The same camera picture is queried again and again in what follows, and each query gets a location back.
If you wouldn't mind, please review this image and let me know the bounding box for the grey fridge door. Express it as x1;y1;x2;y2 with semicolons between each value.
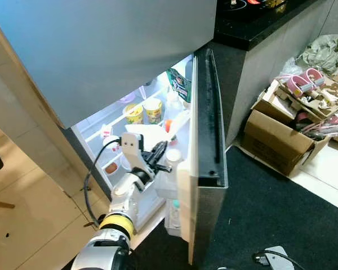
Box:
177;48;229;268

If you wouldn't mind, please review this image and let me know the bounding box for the grey fridge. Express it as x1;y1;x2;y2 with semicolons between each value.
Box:
0;0;217;231

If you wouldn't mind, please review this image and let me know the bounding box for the white capped bottle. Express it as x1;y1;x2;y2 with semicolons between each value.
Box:
165;147;184;167

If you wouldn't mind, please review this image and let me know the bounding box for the yellow open noodle cup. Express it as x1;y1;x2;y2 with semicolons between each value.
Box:
143;98;163;124

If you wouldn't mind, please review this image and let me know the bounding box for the yellow lidded noodle cup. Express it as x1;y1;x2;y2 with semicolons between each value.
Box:
124;103;144;124

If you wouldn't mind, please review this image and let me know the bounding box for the green snack packet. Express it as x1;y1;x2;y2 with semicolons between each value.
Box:
166;67;192;105

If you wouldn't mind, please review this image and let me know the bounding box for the large brown cardboard box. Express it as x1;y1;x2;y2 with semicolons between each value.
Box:
241;79;338;176

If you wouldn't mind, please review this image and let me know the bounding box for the flat cardboard box white edge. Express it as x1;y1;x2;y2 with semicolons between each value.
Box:
252;79;296;125

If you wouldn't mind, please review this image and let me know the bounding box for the dark floor mat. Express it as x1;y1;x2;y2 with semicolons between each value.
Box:
130;145;338;270

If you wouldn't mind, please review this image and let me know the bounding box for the kitchen counter black top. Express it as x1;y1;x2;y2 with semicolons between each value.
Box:
213;0;338;150

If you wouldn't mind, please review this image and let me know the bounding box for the brown moulded pulp tray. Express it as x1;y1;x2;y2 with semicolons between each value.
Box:
270;76;338;120

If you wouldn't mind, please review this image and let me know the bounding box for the pink pedal resistance puller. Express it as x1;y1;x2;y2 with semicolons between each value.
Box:
286;67;327;97

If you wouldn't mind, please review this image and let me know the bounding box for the crumpled grey-green cloth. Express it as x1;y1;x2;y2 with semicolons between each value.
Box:
297;34;338;77

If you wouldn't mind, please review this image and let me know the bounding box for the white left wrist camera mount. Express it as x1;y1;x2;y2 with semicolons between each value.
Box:
119;133;144;172

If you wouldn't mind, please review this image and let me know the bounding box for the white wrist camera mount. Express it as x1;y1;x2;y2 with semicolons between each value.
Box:
262;246;289;270
119;133;144;172

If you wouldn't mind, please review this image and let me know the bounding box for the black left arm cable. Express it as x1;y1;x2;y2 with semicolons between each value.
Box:
83;137;124;227

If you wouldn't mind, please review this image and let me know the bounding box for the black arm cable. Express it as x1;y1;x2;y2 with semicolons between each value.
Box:
83;137;124;227
252;250;308;270

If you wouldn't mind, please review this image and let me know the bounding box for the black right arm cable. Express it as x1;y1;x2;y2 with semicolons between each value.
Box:
252;250;308;270

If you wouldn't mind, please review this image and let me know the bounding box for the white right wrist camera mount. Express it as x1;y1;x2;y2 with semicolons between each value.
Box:
262;246;289;270

